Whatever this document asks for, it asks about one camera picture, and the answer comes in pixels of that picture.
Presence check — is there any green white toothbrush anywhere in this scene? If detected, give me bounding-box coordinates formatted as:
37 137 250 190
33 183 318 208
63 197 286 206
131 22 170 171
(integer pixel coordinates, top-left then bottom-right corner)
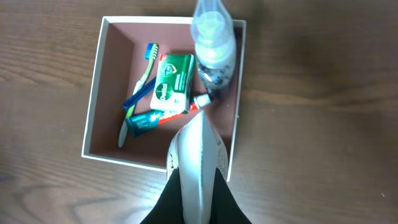
118 43 159 148

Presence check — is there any clear foam pump bottle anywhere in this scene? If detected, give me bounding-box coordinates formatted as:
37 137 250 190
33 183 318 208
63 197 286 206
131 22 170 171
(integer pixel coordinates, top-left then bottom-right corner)
190 0 236 91

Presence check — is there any blue disposable razor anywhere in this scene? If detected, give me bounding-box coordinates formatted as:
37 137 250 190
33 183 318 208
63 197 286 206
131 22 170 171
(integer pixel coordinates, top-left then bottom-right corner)
123 78 156 110

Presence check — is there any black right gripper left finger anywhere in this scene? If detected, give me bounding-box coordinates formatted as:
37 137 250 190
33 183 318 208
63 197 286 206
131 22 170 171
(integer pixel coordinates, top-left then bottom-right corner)
141 169 185 224

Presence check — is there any red Colgate toothpaste tube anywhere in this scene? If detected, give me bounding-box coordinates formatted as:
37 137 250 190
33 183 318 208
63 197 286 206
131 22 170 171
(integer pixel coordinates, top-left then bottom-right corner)
125 93 213 137

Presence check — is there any white lotion tube with leaves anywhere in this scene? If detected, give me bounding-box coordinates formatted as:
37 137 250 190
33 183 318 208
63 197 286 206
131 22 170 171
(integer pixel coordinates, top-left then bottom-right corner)
167 111 228 223

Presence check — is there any white box with pink interior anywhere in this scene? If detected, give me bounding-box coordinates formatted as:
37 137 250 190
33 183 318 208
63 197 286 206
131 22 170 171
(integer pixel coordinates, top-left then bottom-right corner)
81 16 247 181

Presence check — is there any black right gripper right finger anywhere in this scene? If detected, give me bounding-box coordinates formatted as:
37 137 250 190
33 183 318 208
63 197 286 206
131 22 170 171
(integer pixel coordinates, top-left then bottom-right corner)
210 168 251 224

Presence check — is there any green soap bar package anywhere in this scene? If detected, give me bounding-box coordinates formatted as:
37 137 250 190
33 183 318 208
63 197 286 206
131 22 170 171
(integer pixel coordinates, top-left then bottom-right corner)
150 54 195 114

